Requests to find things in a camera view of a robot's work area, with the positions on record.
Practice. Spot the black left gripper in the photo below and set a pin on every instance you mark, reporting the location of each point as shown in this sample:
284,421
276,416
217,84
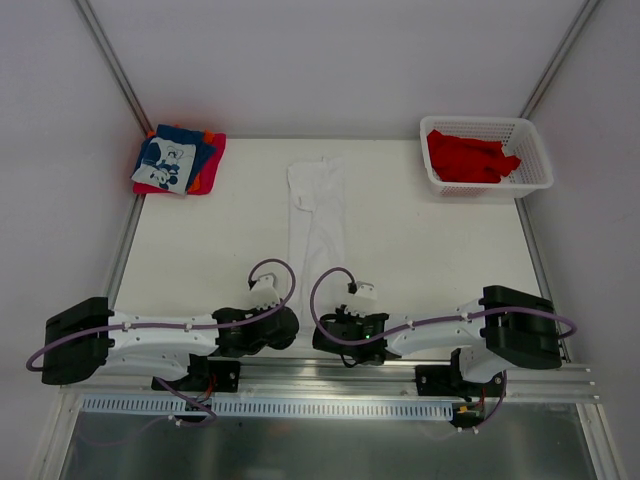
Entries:
284,329

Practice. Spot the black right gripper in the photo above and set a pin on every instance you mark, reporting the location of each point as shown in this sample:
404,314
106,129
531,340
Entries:
326,335

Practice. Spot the white t shirt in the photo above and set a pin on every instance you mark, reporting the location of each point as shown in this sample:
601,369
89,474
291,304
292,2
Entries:
316,228

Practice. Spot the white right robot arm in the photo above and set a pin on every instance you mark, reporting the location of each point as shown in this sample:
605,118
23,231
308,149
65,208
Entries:
503,329

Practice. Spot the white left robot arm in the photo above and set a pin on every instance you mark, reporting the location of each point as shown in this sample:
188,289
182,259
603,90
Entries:
90,339

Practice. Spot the pink folded t shirt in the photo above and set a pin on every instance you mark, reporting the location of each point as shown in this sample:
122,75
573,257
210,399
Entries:
210,148

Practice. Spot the dark blue folded t shirt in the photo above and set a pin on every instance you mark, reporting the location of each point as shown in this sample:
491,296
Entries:
200,145

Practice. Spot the red t shirt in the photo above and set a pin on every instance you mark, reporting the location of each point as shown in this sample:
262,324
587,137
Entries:
468,160

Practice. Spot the light blue printed t shirt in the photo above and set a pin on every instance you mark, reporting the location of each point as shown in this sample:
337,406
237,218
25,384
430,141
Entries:
165,165

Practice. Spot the white plastic basket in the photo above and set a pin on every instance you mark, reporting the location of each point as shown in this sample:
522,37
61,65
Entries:
518,136

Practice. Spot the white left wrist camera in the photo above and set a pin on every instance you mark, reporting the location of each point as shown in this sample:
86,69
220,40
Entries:
263,293

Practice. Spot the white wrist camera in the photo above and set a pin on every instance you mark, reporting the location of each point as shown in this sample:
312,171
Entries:
359,290
263,293

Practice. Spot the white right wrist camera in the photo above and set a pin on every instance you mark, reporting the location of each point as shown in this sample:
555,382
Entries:
359,290

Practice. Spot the aluminium mounting rail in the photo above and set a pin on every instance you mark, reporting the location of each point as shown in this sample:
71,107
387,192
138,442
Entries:
329,378

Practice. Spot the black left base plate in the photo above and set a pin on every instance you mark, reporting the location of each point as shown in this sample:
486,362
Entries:
225,372

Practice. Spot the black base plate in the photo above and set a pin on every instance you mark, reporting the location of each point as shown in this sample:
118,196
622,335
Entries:
447,381
225,372

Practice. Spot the white slotted cable duct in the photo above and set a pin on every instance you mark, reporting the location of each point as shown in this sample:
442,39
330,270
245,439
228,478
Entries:
271,407

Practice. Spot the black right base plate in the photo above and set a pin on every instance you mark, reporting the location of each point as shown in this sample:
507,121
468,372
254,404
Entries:
447,381

